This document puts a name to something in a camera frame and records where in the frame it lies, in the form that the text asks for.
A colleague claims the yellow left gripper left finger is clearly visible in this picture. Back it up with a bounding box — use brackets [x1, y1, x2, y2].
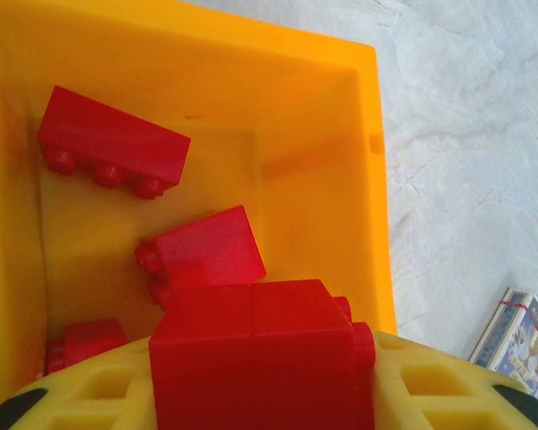
[0, 335, 162, 430]

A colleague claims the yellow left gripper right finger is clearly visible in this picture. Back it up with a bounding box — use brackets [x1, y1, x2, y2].
[370, 330, 538, 430]

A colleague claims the small red lego brick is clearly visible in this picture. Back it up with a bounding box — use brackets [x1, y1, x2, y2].
[46, 317, 130, 375]

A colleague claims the red tall lego brick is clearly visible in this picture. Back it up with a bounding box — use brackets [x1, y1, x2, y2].
[134, 204, 268, 311]
[147, 278, 377, 430]

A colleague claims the long red lego brick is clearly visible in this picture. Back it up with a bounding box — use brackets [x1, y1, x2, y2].
[36, 84, 192, 201]

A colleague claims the playing card box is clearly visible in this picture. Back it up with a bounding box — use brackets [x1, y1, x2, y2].
[468, 287, 538, 398]

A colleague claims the yellow plastic bin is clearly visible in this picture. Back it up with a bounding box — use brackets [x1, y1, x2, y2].
[0, 0, 400, 391]

